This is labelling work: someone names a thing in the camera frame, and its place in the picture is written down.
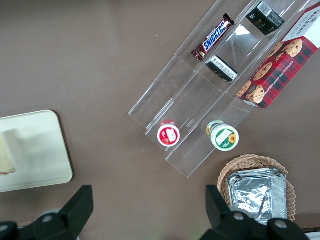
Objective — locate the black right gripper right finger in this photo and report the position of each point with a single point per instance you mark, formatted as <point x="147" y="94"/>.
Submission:
<point x="225" y="222"/>

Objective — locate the black box with white label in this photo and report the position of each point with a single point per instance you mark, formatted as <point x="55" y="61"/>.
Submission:
<point x="222" y="68"/>

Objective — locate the red lid jar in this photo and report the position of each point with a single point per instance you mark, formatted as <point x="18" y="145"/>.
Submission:
<point x="168" y="135"/>

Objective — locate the black box with gold print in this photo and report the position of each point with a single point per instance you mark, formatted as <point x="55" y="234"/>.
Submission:
<point x="265" y="18"/>

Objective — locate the white rectangular bin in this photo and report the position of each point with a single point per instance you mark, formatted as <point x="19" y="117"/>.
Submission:
<point x="315" y="237"/>

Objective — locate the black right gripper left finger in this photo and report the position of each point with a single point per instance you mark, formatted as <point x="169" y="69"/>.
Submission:
<point x="72" y="215"/>

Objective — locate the green lid jar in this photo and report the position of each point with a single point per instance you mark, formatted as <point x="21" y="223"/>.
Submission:
<point x="223" y="138"/>

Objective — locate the stack of foil containers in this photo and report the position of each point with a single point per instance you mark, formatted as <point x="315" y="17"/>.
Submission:
<point x="257" y="195"/>

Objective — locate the Snickers chocolate bar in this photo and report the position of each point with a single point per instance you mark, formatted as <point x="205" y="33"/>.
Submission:
<point x="215" y="37"/>

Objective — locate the clear acrylic stepped stand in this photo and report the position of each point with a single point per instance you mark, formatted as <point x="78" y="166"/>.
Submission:
<point x="200" y="100"/>

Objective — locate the light wicker basket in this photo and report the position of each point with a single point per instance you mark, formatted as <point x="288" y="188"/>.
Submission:
<point x="252" y="161"/>

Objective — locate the cream plastic tray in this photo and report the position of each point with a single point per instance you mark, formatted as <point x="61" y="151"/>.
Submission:
<point x="37" y="150"/>

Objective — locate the red tartan cookie box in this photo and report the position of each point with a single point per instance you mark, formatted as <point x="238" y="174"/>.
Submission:
<point x="280" y="75"/>

